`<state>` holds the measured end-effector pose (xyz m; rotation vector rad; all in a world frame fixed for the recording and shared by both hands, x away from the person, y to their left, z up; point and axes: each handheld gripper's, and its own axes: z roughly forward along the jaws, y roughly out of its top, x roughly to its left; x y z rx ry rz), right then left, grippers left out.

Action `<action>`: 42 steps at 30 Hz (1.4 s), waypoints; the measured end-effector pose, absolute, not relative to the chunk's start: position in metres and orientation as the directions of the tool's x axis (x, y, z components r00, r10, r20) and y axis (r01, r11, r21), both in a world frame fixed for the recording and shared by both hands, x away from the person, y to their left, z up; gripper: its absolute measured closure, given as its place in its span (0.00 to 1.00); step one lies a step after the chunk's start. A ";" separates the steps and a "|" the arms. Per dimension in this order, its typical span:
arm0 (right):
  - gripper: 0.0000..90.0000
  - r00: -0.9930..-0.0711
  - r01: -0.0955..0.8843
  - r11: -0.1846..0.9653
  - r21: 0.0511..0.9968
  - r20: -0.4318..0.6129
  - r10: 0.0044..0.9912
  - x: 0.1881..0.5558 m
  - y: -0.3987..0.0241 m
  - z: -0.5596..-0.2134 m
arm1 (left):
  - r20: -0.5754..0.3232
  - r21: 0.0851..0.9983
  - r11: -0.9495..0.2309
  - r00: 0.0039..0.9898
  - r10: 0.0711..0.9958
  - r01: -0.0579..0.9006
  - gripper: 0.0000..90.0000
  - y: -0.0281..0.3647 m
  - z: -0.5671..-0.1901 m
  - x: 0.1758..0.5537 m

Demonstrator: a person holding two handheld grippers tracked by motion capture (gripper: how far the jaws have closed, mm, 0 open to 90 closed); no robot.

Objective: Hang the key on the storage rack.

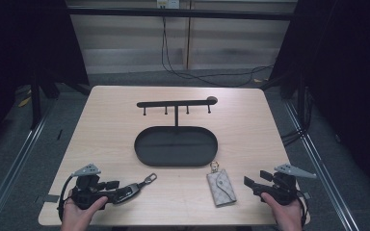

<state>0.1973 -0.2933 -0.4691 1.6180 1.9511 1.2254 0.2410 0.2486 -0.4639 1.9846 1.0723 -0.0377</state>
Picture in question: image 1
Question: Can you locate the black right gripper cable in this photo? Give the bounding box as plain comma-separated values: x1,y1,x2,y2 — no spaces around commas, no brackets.
296,190,308,229

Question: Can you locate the grey patterned key pouch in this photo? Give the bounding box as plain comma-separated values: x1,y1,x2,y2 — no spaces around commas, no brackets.
205,161,238,207

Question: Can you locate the aluminium floor rail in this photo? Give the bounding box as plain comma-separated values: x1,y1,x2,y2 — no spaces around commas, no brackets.
0,98,58,231
282,98,356,231

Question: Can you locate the yellow tape piece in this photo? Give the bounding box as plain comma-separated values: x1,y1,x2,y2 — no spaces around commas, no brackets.
17,95,33,108

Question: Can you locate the black key rack with tray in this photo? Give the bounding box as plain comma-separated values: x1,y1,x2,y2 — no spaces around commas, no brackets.
134,95,219,168

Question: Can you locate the person's right hand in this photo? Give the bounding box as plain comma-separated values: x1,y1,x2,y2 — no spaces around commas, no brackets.
261,192,304,231

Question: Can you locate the black car key with carabiner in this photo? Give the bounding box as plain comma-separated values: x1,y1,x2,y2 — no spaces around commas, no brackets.
113,172,158,205

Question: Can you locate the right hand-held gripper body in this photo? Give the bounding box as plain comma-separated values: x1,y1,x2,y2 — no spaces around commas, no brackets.
253,163,318,207

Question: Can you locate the white wall socket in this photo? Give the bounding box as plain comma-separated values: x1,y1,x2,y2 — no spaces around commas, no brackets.
156,0,181,10

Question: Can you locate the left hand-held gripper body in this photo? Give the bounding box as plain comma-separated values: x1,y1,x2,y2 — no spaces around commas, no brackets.
71,163,110,212

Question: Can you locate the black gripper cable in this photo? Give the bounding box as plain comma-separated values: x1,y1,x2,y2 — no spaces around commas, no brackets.
57,173,78,223
296,190,308,229

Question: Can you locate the black horizontal bar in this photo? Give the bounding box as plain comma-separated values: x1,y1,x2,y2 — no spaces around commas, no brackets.
66,7,296,22

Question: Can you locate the person's left hand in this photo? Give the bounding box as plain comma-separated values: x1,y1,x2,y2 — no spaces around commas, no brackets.
61,195,109,231

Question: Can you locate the black wall socket cable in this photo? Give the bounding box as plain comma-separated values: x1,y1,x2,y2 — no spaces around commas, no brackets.
161,15,275,89

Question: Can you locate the dark curtain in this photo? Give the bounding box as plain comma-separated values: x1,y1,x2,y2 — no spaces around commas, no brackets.
269,0,370,203
0,0,90,158

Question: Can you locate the black metal stand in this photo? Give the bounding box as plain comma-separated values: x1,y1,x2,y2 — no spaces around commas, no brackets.
296,72,306,131
29,76,43,131

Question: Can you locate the bundle of black floor cables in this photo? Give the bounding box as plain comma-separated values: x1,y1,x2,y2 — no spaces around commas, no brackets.
280,127,306,147

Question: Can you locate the grey tape piece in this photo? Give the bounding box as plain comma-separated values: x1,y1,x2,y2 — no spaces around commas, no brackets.
42,193,61,204

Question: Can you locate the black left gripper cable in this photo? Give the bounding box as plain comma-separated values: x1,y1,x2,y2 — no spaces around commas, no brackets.
57,173,78,223

